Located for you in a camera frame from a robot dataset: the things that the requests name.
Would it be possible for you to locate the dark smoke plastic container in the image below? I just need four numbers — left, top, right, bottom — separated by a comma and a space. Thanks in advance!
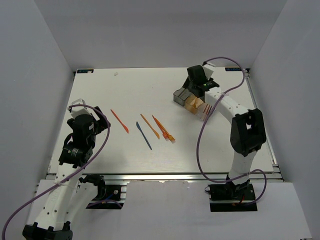
173, 87, 192, 107

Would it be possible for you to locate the orange plastic container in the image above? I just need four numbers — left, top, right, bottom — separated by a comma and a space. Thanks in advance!
184, 95, 207, 115

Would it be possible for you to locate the clear plastic container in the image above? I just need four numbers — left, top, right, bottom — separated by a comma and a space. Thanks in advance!
196, 102, 213, 121

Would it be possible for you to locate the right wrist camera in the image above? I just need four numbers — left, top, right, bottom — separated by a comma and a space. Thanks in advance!
202, 62, 215, 80

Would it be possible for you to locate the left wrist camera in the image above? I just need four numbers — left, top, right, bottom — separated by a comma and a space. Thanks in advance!
67, 98, 90, 119

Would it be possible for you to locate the yellow fork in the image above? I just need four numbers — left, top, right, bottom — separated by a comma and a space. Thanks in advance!
153, 116, 176, 143

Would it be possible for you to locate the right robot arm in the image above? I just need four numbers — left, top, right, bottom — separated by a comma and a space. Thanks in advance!
182, 64, 267, 200

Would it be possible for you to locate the blue knife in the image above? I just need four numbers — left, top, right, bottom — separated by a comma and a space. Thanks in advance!
136, 121, 153, 151

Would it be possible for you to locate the orange knife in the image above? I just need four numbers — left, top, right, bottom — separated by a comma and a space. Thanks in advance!
110, 109, 129, 134

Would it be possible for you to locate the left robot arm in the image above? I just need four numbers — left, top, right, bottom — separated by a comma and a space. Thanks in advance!
22, 103, 111, 240

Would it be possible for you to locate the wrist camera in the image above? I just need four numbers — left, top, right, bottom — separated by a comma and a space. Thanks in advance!
202, 62, 215, 80
67, 98, 90, 119

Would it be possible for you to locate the yellow knife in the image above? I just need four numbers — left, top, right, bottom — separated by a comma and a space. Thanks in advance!
140, 113, 160, 140

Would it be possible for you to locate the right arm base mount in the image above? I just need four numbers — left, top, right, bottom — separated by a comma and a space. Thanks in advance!
204, 183, 258, 213

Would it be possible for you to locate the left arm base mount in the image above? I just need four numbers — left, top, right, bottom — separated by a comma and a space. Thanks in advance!
79, 174, 124, 210

